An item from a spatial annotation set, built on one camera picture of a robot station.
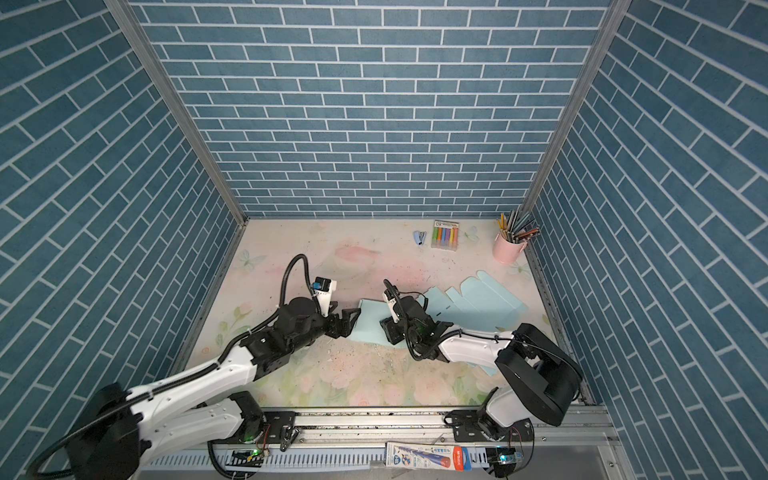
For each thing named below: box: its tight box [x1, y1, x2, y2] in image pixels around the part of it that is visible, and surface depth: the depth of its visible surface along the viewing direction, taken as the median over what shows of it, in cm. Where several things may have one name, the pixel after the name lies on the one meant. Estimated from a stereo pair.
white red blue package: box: [385, 442, 473, 471], surface depth 71 cm
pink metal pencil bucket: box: [492, 233, 528, 264], surface depth 107 cm
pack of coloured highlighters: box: [431, 220, 459, 252], surface depth 117 cm
